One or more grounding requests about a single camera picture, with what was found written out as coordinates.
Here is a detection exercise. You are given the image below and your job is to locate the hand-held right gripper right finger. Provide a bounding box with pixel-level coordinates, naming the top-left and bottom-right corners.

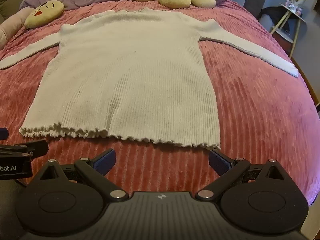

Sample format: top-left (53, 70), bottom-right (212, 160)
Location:
top-left (195, 149), bottom-right (294, 201)

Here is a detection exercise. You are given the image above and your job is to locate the white round side table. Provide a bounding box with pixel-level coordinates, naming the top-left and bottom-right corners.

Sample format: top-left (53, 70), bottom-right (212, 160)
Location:
top-left (270, 2), bottom-right (308, 58)

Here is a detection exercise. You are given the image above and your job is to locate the black cloth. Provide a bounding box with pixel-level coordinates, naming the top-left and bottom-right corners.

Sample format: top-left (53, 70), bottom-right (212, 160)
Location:
top-left (259, 5), bottom-right (291, 31)

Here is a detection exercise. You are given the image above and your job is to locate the pink ribbed blanket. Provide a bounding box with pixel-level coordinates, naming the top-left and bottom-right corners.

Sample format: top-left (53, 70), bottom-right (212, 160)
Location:
top-left (0, 0), bottom-right (320, 205)

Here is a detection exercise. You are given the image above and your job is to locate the pale pink pillow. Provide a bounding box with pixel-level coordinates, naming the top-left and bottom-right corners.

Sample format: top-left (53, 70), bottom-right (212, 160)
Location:
top-left (0, 6), bottom-right (34, 51)

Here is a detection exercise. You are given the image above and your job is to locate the white ribbed knit sweater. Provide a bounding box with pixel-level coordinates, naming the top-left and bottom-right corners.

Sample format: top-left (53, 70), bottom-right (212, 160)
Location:
top-left (0, 7), bottom-right (299, 151)

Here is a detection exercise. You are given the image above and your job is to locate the yellow face pillow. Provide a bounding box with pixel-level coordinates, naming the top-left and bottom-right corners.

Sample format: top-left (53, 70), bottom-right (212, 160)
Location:
top-left (24, 0), bottom-right (65, 29)

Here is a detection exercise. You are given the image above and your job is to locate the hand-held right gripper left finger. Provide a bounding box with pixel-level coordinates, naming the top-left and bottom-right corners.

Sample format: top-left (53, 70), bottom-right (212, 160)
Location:
top-left (32, 149), bottom-right (129, 202)

